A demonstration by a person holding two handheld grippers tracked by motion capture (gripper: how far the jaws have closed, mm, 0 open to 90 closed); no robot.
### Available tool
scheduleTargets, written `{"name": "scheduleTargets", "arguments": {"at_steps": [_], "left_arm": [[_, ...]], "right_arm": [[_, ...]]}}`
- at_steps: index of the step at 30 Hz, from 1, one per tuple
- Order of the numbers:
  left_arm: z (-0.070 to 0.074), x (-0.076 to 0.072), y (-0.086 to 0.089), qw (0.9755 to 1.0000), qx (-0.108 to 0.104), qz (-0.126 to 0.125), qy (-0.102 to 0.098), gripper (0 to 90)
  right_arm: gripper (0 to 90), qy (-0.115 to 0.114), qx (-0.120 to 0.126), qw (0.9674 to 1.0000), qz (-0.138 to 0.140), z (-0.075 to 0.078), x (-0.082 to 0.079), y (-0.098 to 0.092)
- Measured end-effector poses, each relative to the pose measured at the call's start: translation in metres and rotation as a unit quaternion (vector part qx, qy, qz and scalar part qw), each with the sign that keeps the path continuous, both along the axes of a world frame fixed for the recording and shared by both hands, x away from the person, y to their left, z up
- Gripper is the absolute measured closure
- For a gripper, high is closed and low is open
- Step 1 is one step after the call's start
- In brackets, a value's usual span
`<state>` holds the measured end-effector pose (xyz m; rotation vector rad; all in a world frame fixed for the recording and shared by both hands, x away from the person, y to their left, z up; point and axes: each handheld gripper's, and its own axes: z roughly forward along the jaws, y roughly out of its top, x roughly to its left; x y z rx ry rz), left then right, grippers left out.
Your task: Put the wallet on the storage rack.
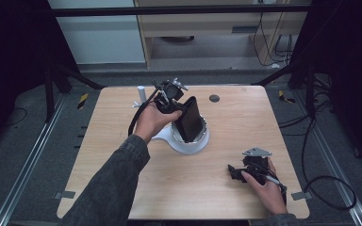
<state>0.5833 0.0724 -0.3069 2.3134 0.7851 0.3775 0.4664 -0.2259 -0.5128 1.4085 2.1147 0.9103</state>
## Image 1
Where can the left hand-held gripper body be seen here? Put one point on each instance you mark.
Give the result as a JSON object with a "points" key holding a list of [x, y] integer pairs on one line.
{"points": [[169, 94]]}

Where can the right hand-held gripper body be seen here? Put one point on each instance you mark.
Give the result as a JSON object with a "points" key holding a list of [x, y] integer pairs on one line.
{"points": [[257, 163]]}

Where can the black case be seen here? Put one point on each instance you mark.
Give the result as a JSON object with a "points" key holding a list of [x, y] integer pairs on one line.
{"points": [[191, 121]]}

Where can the white round container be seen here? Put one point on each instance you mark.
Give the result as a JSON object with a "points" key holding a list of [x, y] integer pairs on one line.
{"points": [[190, 147]]}

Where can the person's left hand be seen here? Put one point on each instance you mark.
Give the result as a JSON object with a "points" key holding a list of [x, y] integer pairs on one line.
{"points": [[152, 121]]}

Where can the person's right hand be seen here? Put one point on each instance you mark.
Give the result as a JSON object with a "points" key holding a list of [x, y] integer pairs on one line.
{"points": [[271, 194]]}

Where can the grey round table grommet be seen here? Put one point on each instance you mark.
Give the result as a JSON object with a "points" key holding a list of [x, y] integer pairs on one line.
{"points": [[214, 98]]}

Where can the grey tape marker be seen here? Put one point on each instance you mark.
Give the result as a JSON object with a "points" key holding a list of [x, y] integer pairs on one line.
{"points": [[301, 196], [65, 195]]}

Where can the yellow black striped tape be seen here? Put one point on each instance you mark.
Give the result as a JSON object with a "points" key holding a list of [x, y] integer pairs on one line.
{"points": [[285, 97], [82, 101]]}

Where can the wooden desk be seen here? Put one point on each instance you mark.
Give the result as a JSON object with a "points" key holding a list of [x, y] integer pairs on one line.
{"points": [[201, 29]]}

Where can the black horizontal bar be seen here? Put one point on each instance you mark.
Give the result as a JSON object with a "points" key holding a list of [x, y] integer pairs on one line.
{"points": [[169, 10]]}

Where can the black metal stand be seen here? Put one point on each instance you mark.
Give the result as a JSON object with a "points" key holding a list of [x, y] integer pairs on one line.
{"points": [[48, 94], [309, 91]]}

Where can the white cabinet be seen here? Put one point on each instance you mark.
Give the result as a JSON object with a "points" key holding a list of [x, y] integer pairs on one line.
{"points": [[100, 37]]}

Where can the black curtain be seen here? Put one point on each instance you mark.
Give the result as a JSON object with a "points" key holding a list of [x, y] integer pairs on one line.
{"points": [[348, 62], [12, 47]]}

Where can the white cylinder post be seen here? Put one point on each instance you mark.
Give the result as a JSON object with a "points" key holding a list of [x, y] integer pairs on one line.
{"points": [[141, 93]]}

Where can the metal floor rail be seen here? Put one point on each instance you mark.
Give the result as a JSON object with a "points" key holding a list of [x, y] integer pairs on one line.
{"points": [[336, 169], [28, 166]]}

